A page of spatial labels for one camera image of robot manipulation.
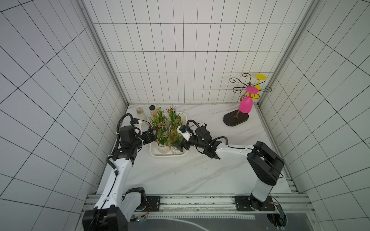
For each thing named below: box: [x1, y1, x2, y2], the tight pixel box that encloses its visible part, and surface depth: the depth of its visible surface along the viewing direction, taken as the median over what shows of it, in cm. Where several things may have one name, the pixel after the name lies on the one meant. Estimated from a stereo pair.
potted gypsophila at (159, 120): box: [148, 106, 169, 131], surface depth 94 cm
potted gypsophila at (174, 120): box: [167, 105, 184, 128], surface depth 100 cm
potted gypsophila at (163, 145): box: [156, 128, 172, 154], surface depth 87 cm
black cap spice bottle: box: [149, 104, 158, 118], surface depth 107 cm
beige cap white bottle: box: [135, 106, 147, 122], surface depth 106 cm
